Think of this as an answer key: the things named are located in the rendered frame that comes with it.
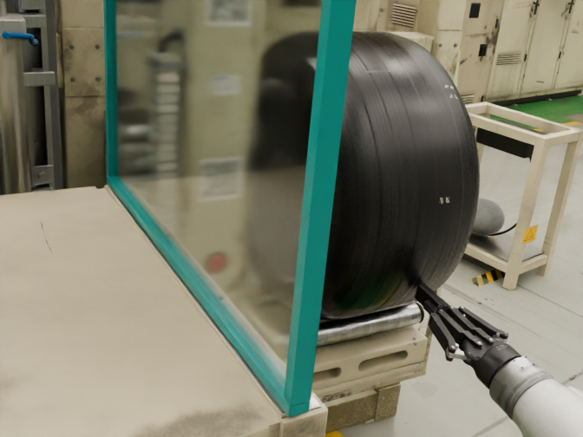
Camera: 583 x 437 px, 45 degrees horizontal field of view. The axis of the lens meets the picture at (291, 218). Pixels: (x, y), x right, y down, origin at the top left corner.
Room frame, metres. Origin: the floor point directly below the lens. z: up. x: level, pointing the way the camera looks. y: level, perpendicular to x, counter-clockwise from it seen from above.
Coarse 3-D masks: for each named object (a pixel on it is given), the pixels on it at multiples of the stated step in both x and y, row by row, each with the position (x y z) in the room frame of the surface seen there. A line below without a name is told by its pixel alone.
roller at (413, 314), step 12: (384, 312) 1.24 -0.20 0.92; (396, 312) 1.25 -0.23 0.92; (408, 312) 1.26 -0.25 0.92; (420, 312) 1.27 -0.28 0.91; (324, 324) 1.17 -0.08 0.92; (336, 324) 1.18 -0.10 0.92; (348, 324) 1.19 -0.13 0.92; (360, 324) 1.20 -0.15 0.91; (372, 324) 1.21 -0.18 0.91; (384, 324) 1.22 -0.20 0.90; (396, 324) 1.24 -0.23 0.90; (408, 324) 1.25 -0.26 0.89; (324, 336) 1.15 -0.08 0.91; (336, 336) 1.16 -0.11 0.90; (348, 336) 1.18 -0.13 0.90; (360, 336) 1.20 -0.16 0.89
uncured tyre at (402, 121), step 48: (384, 48) 1.28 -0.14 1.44; (384, 96) 1.15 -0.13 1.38; (432, 96) 1.20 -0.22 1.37; (384, 144) 1.10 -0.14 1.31; (432, 144) 1.14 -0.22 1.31; (336, 192) 1.10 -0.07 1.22; (384, 192) 1.07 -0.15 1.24; (432, 192) 1.11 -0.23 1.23; (336, 240) 1.09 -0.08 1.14; (384, 240) 1.06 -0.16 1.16; (432, 240) 1.11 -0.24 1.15; (336, 288) 1.09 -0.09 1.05; (384, 288) 1.10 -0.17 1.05; (432, 288) 1.17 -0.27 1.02
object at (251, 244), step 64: (128, 0) 0.85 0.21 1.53; (192, 0) 0.67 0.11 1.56; (256, 0) 0.56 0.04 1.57; (320, 0) 0.48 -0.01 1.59; (128, 64) 0.85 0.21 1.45; (192, 64) 0.67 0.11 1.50; (256, 64) 0.55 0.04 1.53; (320, 64) 0.46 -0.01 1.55; (128, 128) 0.85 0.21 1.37; (192, 128) 0.67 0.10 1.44; (256, 128) 0.55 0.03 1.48; (320, 128) 0.45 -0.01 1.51; (128, 192) 0.86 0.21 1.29; (192, 192) 0.66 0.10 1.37; (256, 192) 0.54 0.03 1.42; (320, 192) 0.46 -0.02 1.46; (192, 256) 0.66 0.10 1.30; (256, 256) 0.53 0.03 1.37; (320, 256) 0.46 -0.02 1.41; (256, 320) 0.52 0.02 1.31
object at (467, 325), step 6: (450, 306) 1.09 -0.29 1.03; (456, 312) 1.08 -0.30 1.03; (456, 318) 1.07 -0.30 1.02; (462, 318) 1.06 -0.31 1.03; (462, 324) 1.05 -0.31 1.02; (468, 324) 1.05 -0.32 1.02; (468, 330) 1.04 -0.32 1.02; (474, 330) 1.03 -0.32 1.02; (480, 330) 1.03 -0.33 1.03; (480, 336) 1.02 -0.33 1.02; (486, 336) 1.01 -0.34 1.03; (486, 342) 1.00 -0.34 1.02; (492, 342) 1.00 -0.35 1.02
